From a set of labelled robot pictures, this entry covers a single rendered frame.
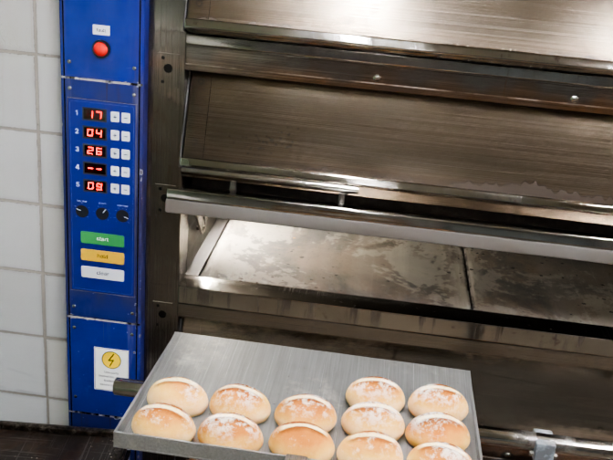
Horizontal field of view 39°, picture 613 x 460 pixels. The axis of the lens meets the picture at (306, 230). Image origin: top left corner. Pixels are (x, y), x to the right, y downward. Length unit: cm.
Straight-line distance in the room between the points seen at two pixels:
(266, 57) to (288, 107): 10
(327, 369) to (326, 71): 54
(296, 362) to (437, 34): 64
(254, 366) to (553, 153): 68
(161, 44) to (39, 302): 62
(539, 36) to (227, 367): 80
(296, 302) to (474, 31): 64
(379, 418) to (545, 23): 75
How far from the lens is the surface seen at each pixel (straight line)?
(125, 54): 167
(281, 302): 180
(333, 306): 179
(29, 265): 191
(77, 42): 170
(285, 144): 167
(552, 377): 191
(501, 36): 161
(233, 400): 139
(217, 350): 160
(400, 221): 156
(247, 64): 165
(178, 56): 168
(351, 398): 146
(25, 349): 201
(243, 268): 191
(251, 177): 160
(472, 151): 167
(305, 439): 132
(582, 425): 194
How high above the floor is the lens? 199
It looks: 22 degrees down
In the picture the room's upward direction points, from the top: 5 degrees clockwise
